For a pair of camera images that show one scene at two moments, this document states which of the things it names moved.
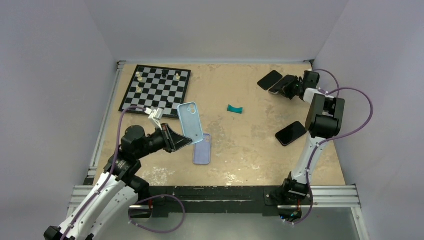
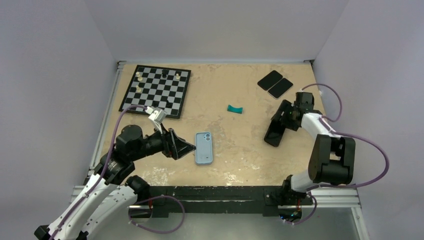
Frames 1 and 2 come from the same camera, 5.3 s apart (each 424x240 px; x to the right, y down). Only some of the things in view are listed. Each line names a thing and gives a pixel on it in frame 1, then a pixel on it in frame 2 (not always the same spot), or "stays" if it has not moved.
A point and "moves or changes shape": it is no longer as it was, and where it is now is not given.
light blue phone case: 190,121 → 203,144
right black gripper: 285,89 → 285,106
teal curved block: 235,110 stays
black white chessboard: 152,87 stays
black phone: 270,80 stays
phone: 275,88 moves or changes shape
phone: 290,133 → 275,133
